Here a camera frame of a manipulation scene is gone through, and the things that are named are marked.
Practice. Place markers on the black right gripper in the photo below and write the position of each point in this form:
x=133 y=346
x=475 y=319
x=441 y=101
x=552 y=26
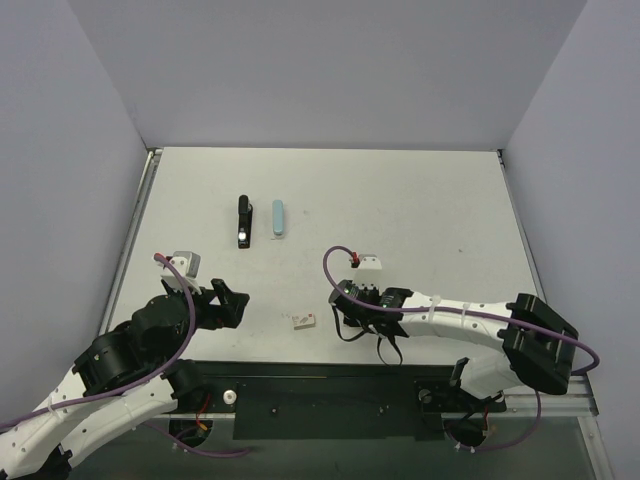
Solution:
x=343 y=305

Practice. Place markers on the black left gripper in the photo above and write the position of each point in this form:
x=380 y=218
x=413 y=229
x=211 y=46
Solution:
x=216 y=308

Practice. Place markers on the red white staple box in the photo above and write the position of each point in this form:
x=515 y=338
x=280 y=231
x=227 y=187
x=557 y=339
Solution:
x=303 y=321

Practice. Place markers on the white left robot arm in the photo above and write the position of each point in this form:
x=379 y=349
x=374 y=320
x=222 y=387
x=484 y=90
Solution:
x=125 y=377

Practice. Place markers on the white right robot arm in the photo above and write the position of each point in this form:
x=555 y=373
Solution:
x=528 y=342

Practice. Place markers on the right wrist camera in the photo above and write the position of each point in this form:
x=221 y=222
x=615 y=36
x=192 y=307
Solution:
x=367 y=270

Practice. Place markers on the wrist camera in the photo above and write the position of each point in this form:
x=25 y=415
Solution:
x=367 y=270
x=179 y=269

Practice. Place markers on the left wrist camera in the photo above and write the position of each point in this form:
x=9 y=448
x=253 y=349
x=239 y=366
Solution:
x=179 y=269

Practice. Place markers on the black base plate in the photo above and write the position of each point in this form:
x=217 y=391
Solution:
x=292 y=401

